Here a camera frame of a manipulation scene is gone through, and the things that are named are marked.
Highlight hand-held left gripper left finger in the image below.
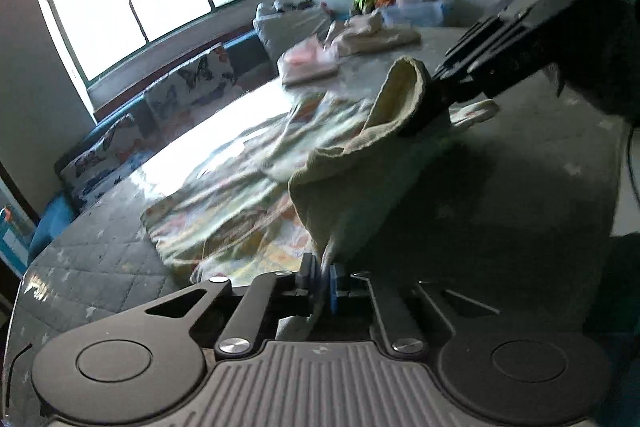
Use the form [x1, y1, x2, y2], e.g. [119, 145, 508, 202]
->
[142, 252, 323, 355]

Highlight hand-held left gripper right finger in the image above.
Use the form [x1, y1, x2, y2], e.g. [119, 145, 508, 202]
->
[327, 263, 502, 354]

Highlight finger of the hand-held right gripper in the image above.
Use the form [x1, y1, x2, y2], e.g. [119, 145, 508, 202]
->
[432, 18, 508, 82]
[399, 77, 493, 138]

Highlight cream yellow garment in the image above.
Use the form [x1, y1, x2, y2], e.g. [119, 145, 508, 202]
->
[287, 56, 501, 280]

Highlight cream folded clothes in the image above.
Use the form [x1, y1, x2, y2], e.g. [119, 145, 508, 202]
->
[324, 13, 422, 58]

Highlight pink folded clothes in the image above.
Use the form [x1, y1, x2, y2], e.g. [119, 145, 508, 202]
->
[276, 34, 342, 86]

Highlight floral printed blanket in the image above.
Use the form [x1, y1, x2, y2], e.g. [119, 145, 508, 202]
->
[141, 91, 383, 289]

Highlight grey quilted bed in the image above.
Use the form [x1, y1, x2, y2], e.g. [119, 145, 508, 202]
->
[4, 23, 623, 427]

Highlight grey pillow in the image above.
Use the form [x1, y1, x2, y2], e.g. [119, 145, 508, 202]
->
[252, 1, 337, 58]

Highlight butterfly print pillow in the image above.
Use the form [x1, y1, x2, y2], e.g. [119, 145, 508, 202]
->
[144, 43, 237, 138]
[54, 113, 151, 208]

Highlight blue and white box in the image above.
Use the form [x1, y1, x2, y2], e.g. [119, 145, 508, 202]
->
[0, 189, 37, 279]

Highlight black cable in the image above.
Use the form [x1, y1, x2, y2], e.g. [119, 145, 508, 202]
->
[622, 122, 640, 210]

